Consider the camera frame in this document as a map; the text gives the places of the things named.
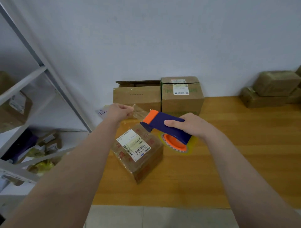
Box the person's right hand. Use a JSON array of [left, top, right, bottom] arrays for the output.
[[164, 113, 214, 144]]

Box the person's left hand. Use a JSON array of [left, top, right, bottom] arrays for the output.
[[104, 103, 135, 125]]

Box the stack of cardboard boxes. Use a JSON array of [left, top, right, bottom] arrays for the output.
[[113, 76, 205, 118]]

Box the blue orange tape dispenser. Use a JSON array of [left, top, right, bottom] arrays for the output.
[[140, 109, 193, 153]]

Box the cube red-printed cardboard box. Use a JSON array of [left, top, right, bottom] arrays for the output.
[[111, 123, 164, 184]]

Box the box barcode label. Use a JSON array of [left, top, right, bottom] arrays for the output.
[[241, 87, 301, 109]]

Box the small open-flap cardboard box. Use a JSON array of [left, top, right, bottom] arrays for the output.
[[253, 70, 301, 97]]

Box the person's left forearm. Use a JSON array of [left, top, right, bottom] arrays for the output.
[[0, 120, 118, 228]]

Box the person's right forearm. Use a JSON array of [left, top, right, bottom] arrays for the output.
[[204, 132, 301, 228]]

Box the wooden table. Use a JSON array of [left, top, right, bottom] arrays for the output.
[[92, 96, 301, 210]]

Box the small open carton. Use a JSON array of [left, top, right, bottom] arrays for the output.
[[37, 132, 62, 153]]

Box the yellow plastic bag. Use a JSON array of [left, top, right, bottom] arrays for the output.
[[26, 148, 62, 177]]

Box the grey metal shelf rack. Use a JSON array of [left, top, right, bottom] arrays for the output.
[[0, 5, 93, 185]]

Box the large worn shelf carton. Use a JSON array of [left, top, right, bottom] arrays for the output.
[[0, 70, 34, 133]]

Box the dark blue bag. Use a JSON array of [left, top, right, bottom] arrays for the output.
[[0, 129, 38, 163]]

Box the white paper wall sign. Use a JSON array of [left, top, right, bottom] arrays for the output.
[[96, 107, 110, 118]]

